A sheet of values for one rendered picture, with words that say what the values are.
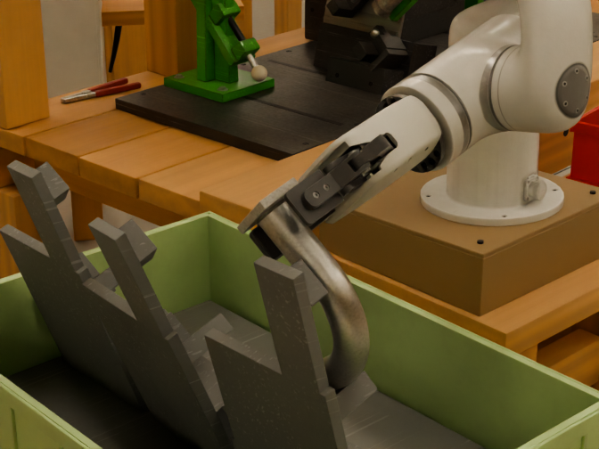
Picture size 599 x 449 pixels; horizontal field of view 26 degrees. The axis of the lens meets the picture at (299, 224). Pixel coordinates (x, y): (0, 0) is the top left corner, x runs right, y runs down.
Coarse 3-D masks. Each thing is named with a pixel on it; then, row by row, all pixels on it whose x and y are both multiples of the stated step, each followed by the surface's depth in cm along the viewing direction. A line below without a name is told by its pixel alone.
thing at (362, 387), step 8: (360, 376) 112; (368, 376) 112; (352, 384) 111; (360, 384) 111; (368, 384) 112; (336, 392) 111; (344, 392) 111; (352, 392) 111; (360, 392) 111; (368, 392) 112; (344, 400) 110; (352, 400) 111; (360, 400) 111; (344, 408) 110; (352, 408) 110; (344, 416) 110
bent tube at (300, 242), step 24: (264, 216) 103; (288, 216) 104; (288, 240) 103; (312, 240) 104; (312, 264) 103; (336, 264) 104; (336, 288) 103; (336, 312) 104; (360, 312) 104; (336, 336) 105; (360, 336) 105; (336, 360) 107; (360, 360) 106; (336, 384) 110
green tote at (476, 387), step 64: (192, 256) 161; (256, 256) 156; (0, 320) 145; (256, 320) 159; (320, 320) 150; (384, 320) 141; (0, 384) 123; (384, 384) 144; (448, 384) 136; (512, 384) 129; (576, 384) 123; (0, 448) 128; (64, 448) 116; (512, 448) 131; (576, 448) 119
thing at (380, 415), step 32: (192, 320) 160; (32, 384) 145; (64, 384) 145; (96, 384) 145; (64, 416) 139; (96, 416) 139; (128, 416) 139; (352, 416) 139; (384, 416) 139; (416, 416) 139; (128, 448) 133; (160, 448) 133; (192, 448) 133; (384, 448) 133; (416, 448) 133; (448, 448) 133; (480, 448) 133
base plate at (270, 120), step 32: (448, 32) 266; (288, 64) 244; (128, 96) 226; (160, 96) 226; (192, 96) 226; (256, 96) 226; (288, 96) 226; (320, 96) 226; (352, 96) 226; (192, 128) 213; (224, 128) 210; (256, 128) 210; (288, 128) 210; (320, 128) 210; (352, 128) 210
